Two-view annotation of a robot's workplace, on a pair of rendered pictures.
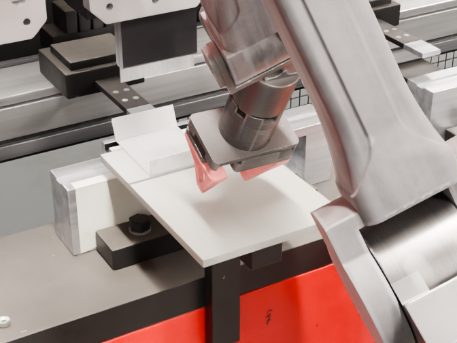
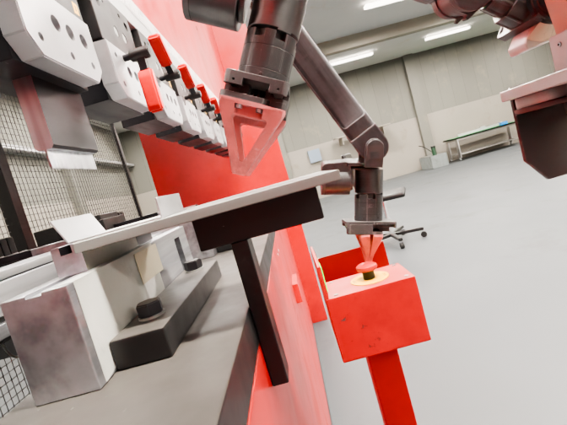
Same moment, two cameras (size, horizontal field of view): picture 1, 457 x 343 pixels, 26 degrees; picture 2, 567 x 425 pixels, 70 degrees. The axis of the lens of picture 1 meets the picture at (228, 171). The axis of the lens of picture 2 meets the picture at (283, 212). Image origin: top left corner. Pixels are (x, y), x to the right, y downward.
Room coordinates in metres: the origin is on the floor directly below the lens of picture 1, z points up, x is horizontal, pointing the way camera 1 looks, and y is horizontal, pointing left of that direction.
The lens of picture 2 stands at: (0.69, 0.38, 1.01)
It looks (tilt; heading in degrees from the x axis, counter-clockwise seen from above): 5 degrees down; 301
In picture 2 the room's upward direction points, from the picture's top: 16 degrees counter-clockwise
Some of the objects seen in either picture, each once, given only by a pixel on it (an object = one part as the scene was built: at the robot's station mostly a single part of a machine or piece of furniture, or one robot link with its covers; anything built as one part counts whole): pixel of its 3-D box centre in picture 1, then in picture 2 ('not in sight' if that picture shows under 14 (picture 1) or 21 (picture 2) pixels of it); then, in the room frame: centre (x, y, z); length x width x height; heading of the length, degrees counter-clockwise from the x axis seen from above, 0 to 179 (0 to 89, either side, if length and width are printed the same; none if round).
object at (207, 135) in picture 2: not in sight; (190, 115); (1.51, -0.59, 1.26); 0.15 x 0.09 x 0.17; 120
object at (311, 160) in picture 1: (198, 175); (135, 284); (1.15, 0.04, 0.92); 0.39 x 0.06 x 0.10; 120
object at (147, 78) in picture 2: not in sight; (144, 81); (1.14, -0.08, 1.20); 0.04 x 0.02 x 0.10; 30
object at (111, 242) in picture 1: (210, 218); (180, 299); (1.09, 0.02, 0.89); 0.30 x 0.05 x 0.03; 120
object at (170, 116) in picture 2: not in sight; (144, 87); (1.31, -0.24, 1.26); 0.15 x 0.09 x 0.17; 120
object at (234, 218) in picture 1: (217, 186); (220, 205); (0.99, 0.01, 1.00); 0.26 x 0.18 x 0.01; 30
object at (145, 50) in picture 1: (156, 38); (63, 129); (1.12, 0.09, 1.13); 0.10 x 0.02 x 0.10; 120
